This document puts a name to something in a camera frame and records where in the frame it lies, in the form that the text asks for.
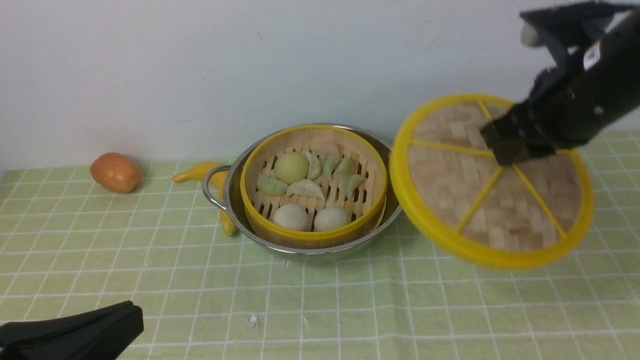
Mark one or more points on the white round bun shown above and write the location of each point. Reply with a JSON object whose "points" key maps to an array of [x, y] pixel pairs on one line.
{"points": [[331, 218]]}

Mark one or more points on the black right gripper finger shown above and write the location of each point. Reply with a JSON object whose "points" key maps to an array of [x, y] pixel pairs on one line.
{"points": [[517, 137]]}

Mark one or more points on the green checked tablecloth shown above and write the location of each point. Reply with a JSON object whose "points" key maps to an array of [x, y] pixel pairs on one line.
{"points": [[67, 246]]}

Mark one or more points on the pale green dumpling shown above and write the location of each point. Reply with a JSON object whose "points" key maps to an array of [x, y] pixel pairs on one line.
{"points": [[271, 187]]}

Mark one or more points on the white bun at front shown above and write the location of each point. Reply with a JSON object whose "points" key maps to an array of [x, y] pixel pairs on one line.
{"points": [[292, 216]]}

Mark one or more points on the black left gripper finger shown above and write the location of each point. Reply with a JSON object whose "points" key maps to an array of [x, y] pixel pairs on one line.
{"points": [[101, 334]]}

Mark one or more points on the white dumpling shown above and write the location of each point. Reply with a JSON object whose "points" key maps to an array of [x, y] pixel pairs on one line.
{"points": [[306, 188]]}

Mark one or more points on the brown potato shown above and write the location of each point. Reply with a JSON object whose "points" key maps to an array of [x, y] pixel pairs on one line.
{"points": [[116, 173]]}

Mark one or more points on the yellow rimmed woven steamer lid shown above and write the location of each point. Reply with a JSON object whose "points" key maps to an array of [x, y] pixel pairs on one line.
{"points": [[453, 190]]}

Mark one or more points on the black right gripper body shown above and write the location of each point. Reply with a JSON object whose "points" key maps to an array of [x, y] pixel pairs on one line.
{"points": [[595, 79]]}

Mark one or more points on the yellow banana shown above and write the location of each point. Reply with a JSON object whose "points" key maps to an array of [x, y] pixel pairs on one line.
{"points": [[197, 173]]}

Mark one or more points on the yellow round bun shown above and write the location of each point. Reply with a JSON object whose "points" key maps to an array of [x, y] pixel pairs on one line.
{"points": [[291, 167]]}

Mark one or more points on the stainless steel pot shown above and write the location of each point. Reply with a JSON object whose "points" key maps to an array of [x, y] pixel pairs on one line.
{"points": [[374, 206]]}

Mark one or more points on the yellow rimmed bamboo steamer basket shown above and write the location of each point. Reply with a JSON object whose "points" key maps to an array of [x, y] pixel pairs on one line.
{"points": [[328, 164]]}

